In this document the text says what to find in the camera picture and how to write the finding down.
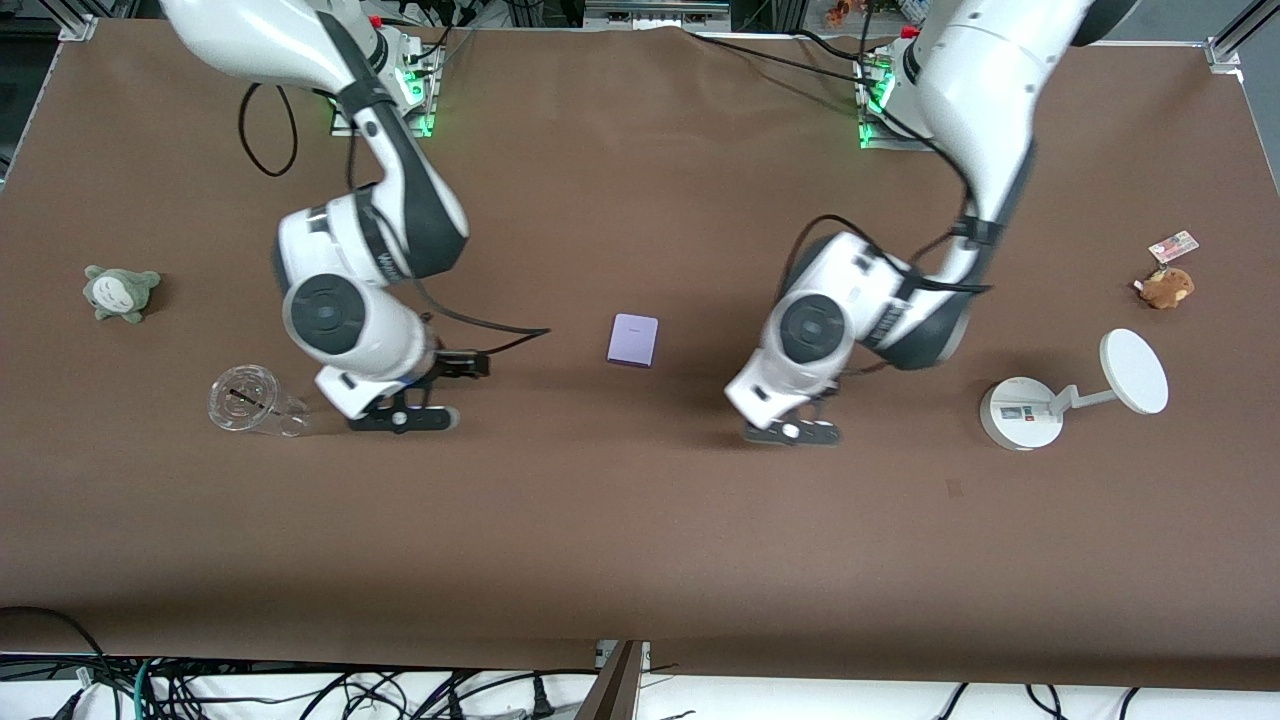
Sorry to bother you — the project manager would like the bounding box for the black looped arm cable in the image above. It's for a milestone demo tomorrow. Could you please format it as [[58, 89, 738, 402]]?
[[238, 83, 299, 179]]

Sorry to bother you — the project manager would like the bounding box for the clear glass cup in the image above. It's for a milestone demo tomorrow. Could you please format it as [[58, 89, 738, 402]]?
[[207, 364, 311, 438]]

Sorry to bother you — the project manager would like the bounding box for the white round desk lamp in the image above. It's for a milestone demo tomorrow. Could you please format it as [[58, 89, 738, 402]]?
[[979, 328, 1170, 452]]

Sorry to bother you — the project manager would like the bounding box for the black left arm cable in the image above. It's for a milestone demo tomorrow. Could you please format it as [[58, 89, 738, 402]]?
[[785, 120, 996, 301]]

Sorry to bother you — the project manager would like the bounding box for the brown plush keychain toy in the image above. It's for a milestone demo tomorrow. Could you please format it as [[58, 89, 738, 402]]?
[[1133, 266, 1196, 310]]

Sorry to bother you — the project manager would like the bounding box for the grey Totoro plush toy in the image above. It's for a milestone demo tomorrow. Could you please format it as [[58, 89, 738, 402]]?
[[83, 264, 161, 323]]

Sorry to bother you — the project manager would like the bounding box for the thick black floor cable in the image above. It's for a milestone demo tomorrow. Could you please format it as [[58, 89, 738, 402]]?
[[0, 605, 111, 720]]

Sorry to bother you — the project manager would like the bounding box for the lilac Huawei phone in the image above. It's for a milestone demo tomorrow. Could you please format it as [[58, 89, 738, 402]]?
[[606, 313, 660, 369]]

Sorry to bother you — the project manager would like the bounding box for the black cable to base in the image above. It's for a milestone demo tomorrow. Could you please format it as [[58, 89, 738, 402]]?
[[688, 30, 869, 83]]

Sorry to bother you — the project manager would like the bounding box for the grey metal rail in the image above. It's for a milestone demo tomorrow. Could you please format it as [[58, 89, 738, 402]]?
[[585, 0, 732, 27]]

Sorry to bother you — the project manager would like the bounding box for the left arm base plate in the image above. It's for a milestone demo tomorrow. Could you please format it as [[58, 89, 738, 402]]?
[[853, 40, 941, 151]]

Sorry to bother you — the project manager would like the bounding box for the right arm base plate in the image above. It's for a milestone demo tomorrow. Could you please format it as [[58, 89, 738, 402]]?
[[330, 25, 447, 138]]

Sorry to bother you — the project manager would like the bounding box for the brown wooden post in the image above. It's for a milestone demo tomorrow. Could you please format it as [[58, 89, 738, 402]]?
[[575, 640, 647, 720]]

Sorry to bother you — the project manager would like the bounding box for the brown felt table cover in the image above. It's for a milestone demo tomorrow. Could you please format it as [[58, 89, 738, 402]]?
[[0, 18, 1280, 691]]

